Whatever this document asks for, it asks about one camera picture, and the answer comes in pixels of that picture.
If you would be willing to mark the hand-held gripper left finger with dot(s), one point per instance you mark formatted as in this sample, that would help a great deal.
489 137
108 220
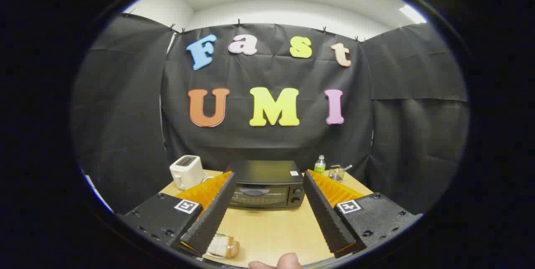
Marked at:
211 219

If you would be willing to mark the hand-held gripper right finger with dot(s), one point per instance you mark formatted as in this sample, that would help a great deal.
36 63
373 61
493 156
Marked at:
324 214

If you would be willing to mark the white bread sandwich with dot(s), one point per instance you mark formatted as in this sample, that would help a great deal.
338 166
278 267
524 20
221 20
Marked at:
225 247

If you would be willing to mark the black toaster oven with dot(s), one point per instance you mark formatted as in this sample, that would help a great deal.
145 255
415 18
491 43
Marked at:
267 173

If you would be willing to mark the white pop-up toaster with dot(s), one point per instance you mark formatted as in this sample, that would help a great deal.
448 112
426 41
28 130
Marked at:
186 173

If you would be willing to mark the small white plastic tray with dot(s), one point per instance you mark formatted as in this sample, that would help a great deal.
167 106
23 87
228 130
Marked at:
214 255

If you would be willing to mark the green label plastic bottle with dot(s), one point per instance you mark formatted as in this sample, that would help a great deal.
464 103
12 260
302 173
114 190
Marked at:
319 168

